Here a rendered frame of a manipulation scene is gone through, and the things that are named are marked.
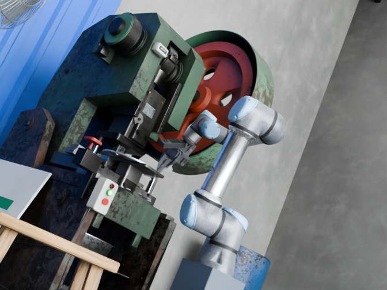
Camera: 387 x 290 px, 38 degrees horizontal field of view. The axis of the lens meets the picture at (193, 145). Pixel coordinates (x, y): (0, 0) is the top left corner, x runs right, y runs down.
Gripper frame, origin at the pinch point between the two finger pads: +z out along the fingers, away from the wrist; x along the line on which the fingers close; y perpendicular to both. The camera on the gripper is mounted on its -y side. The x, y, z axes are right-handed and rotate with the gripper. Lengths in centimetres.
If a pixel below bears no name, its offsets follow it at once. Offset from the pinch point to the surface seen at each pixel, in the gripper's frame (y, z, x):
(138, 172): -2.0, 7.3, 6.1
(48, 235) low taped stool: -87, 18, -73
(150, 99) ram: -5.5, -21.4, 30.2
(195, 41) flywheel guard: 30, -63, 77
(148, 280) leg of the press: 20, 40, -24
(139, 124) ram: -8.0, -9.1, 21.3
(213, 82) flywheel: 33, -50, 46
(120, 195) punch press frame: -12.1, 17.8, -5.1
